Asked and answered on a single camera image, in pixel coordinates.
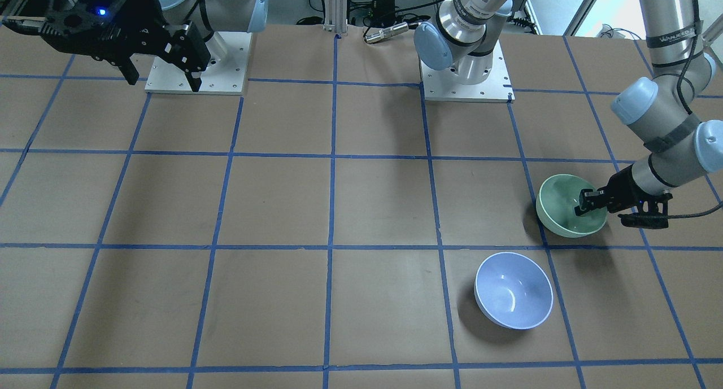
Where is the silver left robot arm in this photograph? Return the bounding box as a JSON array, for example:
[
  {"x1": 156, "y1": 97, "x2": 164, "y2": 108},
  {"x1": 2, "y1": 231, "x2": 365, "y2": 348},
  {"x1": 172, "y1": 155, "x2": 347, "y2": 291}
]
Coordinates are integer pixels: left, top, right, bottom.
[{"x1": 413, "y1": 0, "x2": 721, "y2": 220}]

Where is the green bowl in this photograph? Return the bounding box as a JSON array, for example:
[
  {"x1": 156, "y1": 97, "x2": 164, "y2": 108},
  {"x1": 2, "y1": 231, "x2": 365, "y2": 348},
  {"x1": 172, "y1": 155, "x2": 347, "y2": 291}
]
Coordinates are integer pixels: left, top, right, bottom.
[{"x1": 535, "y1": 174, "x2": 607, "y2": 239}]

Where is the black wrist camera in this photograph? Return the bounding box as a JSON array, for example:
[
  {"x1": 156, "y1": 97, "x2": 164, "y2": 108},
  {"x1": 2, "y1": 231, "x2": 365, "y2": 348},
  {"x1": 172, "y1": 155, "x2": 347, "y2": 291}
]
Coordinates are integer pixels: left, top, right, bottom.
[{"x1": 617, "y1": 193, "x2": 672, "y2": 230}]

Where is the aluminium frame post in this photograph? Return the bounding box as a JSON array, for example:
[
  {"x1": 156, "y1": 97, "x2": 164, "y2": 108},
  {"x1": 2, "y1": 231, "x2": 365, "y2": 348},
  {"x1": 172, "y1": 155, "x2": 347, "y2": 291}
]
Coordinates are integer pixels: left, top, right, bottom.
[{"x1": 323, "y1": 0, "x2": 349, "y2": 36}]

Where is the blue bowl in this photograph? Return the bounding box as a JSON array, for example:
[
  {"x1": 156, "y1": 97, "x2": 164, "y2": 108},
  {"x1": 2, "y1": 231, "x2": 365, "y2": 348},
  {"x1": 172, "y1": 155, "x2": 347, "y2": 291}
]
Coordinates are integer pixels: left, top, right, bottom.
[{"x1": 473, "y1": 252, "x2": 554, "y2": 330}]

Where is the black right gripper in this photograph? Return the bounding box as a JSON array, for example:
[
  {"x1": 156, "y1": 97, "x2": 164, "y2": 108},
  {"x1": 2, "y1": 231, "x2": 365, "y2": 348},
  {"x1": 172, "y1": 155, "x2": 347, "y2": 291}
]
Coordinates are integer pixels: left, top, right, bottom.
[{"x1": 34, "y1": 0, "x2": 211, "y2": 93}]

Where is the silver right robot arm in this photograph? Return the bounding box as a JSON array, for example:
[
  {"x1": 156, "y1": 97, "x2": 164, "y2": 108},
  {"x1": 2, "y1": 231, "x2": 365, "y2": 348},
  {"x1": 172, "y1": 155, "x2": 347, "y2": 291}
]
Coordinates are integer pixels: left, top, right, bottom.
[{"x1": 6, "y1": 0, "x2": 268, "y2": 95}]

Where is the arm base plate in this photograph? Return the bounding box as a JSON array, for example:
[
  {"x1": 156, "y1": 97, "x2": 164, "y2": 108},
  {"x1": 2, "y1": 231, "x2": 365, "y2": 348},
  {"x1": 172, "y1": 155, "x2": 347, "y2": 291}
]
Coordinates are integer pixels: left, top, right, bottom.
[
  {"x1": 419, "y1": 41, "x2": 516, "y2": 103},
  {"x1": 145, "y1": 32, "x2": 255, "y2": 96}
]

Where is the black power adapter box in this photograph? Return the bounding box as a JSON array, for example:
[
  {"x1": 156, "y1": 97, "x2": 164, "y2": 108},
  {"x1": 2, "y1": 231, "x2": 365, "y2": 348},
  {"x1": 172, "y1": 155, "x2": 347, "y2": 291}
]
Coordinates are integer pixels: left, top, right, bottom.
[{"x1": 369, "y1": 0, "x2": 396, "y2": 20}]

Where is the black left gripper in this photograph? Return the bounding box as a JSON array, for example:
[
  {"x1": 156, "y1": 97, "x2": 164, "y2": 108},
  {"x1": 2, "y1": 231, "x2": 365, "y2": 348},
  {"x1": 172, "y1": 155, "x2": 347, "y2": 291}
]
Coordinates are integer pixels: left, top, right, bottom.
[{"x1": 574, "y1": 169, "x2": 650, "y2": 217}]

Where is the silver cylindrical connector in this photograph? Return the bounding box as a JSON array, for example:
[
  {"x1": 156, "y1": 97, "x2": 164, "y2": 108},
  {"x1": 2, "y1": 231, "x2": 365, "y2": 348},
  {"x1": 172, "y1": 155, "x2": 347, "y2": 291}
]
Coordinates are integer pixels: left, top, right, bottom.
[{"x1": 363, "y1": 22, "x2": 409, "y2": 45}]

